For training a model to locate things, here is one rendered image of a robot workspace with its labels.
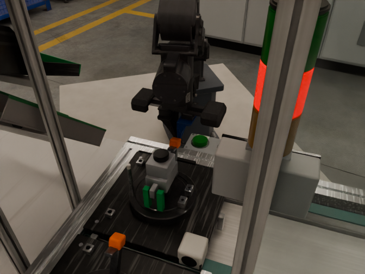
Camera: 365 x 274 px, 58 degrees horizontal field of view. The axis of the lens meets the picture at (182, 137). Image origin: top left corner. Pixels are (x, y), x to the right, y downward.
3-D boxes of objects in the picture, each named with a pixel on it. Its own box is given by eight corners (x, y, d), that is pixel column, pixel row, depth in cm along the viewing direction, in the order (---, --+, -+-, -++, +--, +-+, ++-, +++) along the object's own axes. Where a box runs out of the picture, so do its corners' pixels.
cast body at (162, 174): (158, 167, 68) (156, 141, 64) (178, 172, 67) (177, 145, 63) (141, 195, 62) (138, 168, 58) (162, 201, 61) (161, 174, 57)
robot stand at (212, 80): (203, 117, 112) (206, 63, 100) (219, 142, 101) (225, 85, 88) (162, 124, 108) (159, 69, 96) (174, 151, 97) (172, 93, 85)
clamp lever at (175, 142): (169, 168, 72) (172, 136, 69) (177, 170, 71) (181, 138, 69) (163, 174, 69) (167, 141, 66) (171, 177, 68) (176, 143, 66)
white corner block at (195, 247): (185, 243, 62) (185, 230, 60) (208, 250, 61) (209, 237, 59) (176, 264, 59) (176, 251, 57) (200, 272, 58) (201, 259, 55)
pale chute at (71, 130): (61, 130, 85) (67, 114, 85) (100, 147, 79) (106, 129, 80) (-47, 100, 59) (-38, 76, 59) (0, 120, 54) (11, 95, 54)
